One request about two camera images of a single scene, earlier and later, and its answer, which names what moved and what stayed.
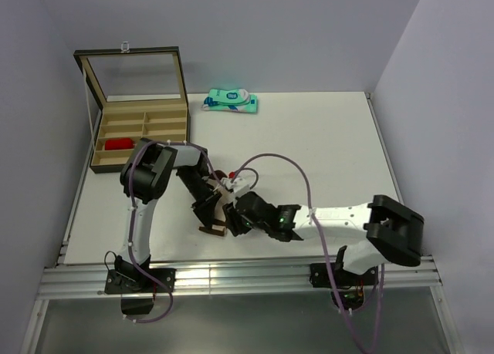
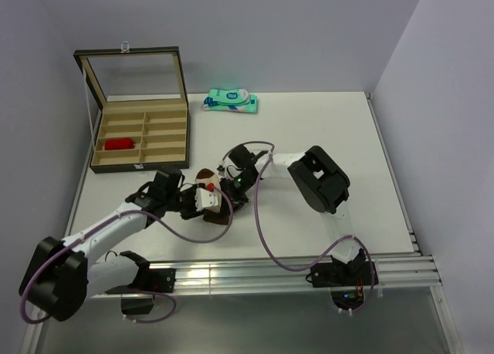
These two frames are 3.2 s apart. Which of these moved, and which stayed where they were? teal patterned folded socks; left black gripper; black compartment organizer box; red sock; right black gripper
Moved: left black gripper; right black gripper
Stayed: red sock; teal patterned folded socks; black compartment organizer box
